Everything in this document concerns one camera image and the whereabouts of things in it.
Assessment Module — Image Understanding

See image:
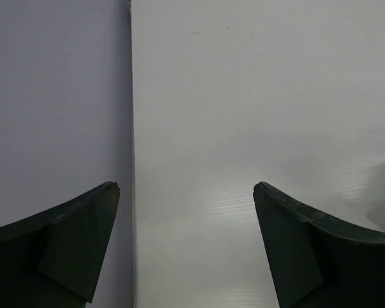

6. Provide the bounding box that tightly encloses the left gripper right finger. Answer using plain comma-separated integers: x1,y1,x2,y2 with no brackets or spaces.
253,182,385,308

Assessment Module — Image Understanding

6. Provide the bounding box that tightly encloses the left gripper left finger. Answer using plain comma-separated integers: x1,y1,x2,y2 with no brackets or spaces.
0,182,119,308

